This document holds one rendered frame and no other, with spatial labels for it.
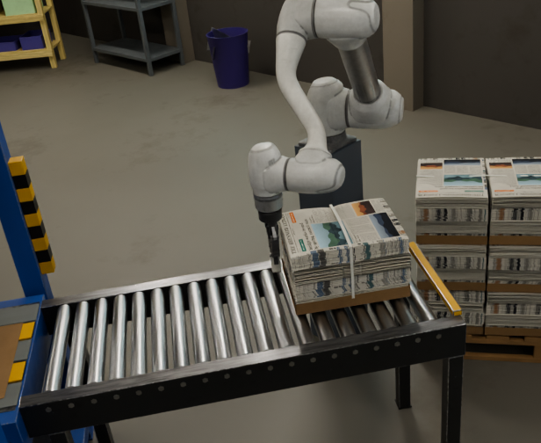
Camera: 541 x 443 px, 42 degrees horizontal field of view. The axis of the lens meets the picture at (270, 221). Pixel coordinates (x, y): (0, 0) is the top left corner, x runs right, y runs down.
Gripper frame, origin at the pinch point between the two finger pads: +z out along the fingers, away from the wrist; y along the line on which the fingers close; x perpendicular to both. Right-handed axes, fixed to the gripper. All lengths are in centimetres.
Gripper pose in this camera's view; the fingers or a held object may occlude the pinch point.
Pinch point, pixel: (275, 262)
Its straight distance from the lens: 228.6
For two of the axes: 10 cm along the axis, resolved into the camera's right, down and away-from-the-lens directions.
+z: 1.0, 8.7, 4.8
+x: -9.8, 1.7, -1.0
